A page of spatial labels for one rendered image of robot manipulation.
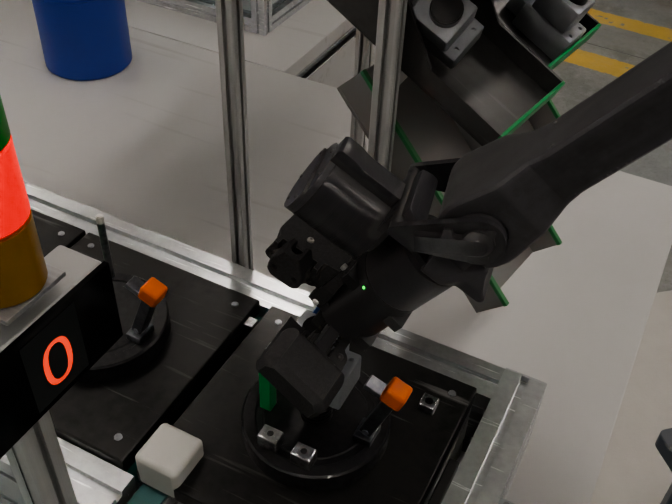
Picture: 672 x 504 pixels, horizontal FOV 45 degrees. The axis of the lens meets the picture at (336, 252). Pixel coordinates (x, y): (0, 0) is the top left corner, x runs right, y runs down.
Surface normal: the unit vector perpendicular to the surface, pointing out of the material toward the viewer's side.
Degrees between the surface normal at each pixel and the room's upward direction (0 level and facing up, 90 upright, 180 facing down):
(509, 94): 25
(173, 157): 0
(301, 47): 0
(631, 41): 0
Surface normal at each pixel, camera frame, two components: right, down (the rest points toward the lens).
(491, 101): 0.37, -0.50
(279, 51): 0.04, -0.75
